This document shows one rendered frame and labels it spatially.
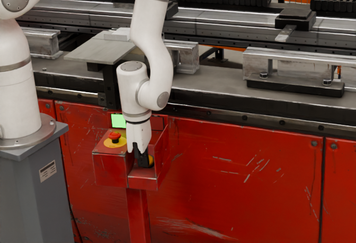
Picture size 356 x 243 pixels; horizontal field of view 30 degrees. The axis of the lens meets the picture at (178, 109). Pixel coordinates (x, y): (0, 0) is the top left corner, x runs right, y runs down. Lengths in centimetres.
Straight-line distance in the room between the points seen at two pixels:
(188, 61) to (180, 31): 29
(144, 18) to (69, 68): 65
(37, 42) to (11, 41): 96
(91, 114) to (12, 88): 81
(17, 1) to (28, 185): 45
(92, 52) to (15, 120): 62
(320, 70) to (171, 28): 67
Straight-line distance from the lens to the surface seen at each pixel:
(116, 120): 211
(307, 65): 212
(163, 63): 179
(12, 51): 156
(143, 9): 181
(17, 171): 164
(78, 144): 245
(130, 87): 183
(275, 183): 219
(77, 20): 271
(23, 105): 161
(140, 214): 215
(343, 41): 234
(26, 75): 159
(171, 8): 249
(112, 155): 199
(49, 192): 171
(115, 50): 216
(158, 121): 207
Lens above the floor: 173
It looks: 25 degrees down
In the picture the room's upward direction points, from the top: 4 degrees counter-clockwise
